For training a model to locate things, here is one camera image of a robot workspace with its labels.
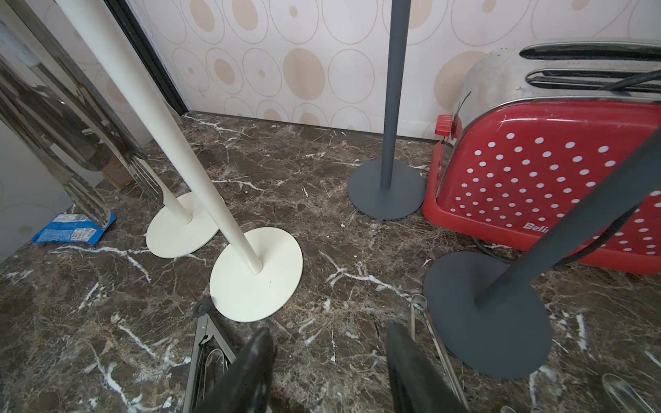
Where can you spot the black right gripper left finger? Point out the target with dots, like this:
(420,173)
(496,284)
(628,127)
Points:
(246,385)

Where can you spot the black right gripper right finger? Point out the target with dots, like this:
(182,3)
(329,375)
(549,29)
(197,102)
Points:
(415,384)

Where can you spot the black handled steel tongs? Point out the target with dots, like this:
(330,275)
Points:
(212,355)

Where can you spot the cream utensil rack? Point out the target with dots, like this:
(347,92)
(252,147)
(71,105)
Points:
(259,271)
(181,227)

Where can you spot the white handled steel tongs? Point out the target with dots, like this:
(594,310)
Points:
(38,139)

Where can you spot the dark grey rack near toaster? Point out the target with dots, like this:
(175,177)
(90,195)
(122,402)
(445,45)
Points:
(488,314)

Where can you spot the dark grey rack back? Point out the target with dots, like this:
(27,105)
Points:
(386,189)

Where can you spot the blue snack packet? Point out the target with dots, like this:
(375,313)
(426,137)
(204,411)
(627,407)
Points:
(72,228)

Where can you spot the brown spice jar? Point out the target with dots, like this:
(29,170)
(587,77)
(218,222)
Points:
(116,173)

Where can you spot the red polka dot toaster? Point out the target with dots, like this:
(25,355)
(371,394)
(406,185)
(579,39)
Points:
(534,130)

